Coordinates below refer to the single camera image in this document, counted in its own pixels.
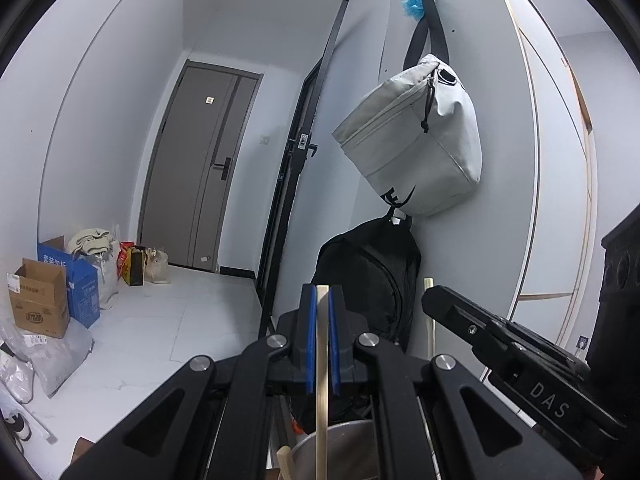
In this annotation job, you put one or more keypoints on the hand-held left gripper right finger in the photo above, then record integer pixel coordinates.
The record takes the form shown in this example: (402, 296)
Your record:
(334, 345)

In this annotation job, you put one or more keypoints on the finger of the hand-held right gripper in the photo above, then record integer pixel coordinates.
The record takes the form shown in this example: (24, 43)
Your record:
(460, 315)

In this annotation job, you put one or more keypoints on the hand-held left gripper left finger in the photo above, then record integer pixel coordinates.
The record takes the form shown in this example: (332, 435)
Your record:
(311, 345)

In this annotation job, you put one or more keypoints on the wooden chopstick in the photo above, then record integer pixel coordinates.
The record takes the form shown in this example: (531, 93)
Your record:
(432, 340)
(322, 340)
(286, 465)

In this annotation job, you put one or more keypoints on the grey metal utensil holder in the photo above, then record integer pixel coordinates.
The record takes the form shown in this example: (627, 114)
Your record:
(350, 445)

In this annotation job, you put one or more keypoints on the grey shoulder bag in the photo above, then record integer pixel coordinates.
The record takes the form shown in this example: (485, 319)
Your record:
(415, 150)

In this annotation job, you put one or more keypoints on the orange folded item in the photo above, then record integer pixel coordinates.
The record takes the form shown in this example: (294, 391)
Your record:
(297, 426)

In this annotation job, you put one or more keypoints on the black backpack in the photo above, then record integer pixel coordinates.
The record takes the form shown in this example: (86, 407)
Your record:
(370, 270)

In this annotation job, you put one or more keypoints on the small white plastic bag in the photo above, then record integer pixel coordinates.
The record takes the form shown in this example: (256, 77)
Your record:
(157, 267)

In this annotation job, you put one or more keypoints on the yellow black paper bag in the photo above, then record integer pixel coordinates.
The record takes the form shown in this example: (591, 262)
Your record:
(134, 267)

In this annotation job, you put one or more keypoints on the red paper bag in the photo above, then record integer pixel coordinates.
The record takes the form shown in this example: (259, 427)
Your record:
(123, 260)

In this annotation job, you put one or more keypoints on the grey door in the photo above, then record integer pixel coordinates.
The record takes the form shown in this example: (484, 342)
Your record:
(195, 170)

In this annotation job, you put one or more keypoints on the white plastic sack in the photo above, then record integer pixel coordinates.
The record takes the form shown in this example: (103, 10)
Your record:
(107, 280)

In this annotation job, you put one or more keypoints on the blue cardboard box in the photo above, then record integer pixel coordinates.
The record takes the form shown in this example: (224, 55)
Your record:
(85, 295)

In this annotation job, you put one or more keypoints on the beige cloth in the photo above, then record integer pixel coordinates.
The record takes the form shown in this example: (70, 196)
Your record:
(90, 241)

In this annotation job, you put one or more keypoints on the grey mailer bag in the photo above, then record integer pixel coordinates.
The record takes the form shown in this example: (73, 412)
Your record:
(55, 360)

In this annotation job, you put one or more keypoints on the brown cardboard box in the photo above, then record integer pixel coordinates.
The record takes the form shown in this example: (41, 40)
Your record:
(40, 300)

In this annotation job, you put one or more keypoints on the white mailer bag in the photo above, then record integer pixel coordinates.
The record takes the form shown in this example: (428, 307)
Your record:
(15, 377)

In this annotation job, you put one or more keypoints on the black white shoe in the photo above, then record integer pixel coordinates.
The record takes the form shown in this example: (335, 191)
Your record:
(17, 425)

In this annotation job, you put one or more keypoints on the blue pom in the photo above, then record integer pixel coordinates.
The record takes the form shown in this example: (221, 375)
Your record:
(412, 6)

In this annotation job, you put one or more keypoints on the black metal frame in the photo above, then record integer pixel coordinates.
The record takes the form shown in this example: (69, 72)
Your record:
(295, 170)

